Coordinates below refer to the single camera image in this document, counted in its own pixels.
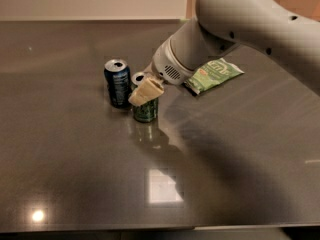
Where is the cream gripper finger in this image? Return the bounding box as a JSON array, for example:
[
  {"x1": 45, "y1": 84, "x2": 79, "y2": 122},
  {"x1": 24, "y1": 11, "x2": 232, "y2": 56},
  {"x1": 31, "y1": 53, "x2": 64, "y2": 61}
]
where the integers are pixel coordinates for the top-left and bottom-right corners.
[{"x1": 129, "y1": 77, "x2": 164, "y2": 106}]

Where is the green soda can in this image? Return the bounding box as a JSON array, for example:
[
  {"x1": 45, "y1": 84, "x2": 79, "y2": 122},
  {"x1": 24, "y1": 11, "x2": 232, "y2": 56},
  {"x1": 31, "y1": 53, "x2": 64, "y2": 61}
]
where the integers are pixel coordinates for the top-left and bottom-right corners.
[{"x1": 131, "y1": 72, "x2": 158, "y2": 123}]

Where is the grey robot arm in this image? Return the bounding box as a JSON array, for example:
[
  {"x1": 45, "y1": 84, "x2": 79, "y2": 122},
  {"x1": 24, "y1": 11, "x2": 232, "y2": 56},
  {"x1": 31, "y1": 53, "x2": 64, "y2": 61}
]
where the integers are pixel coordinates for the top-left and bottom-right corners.
[{"x1": 129, "y1": 0, "x2": 320, "y2": 106}]

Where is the blue soda can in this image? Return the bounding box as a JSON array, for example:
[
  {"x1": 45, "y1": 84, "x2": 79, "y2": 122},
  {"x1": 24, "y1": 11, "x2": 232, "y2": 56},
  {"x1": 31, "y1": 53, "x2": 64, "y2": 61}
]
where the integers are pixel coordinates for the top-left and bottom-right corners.
[{"x1": 104, "y1": 59, "x2": 131, "y2": 108}]

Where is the green chip bag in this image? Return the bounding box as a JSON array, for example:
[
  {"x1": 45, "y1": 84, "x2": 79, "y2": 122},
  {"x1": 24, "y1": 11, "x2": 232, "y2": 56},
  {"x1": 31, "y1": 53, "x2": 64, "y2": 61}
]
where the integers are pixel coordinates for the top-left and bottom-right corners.
[{"x1": 184, "y1": 58, "x2": 243, "y2": 95}]

